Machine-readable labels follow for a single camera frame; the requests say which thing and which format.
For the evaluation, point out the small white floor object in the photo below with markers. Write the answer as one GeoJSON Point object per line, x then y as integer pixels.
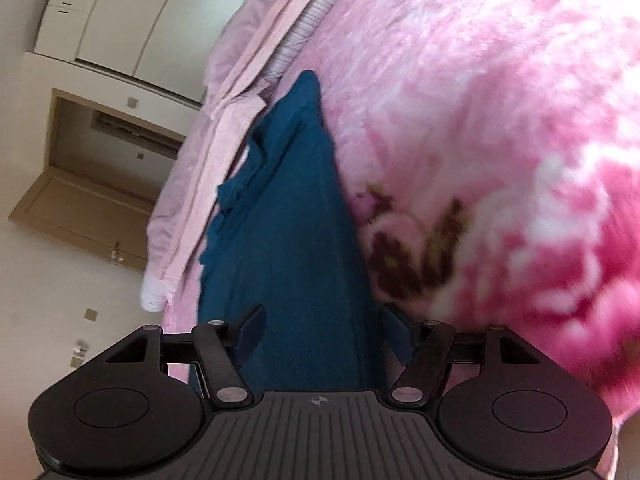
{"type": "Point", "coordinates": [78, 350]}

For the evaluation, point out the white wardrobe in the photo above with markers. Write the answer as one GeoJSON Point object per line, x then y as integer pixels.
{"type": "Point", "coordinates": [125, 10]}

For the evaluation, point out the teal knit sweater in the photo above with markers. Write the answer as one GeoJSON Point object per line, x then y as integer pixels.
{"type": "Point", "coordinates": [290, 220]}

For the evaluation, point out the wooden door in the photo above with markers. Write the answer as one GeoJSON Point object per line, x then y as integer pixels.
{"type": "Point", "coordinates": [85, 200]}

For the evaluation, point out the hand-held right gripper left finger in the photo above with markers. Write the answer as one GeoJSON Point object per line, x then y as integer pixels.
{"type": "Point", "coordinates": [252, 332]}

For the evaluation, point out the pink quilt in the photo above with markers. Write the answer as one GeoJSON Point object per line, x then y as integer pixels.
{"type": "Point", "coordinates": [235, 55]}

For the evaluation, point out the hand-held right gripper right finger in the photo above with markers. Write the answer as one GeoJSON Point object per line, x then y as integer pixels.
{"type": "Point", "coordinates": [400, 335]}

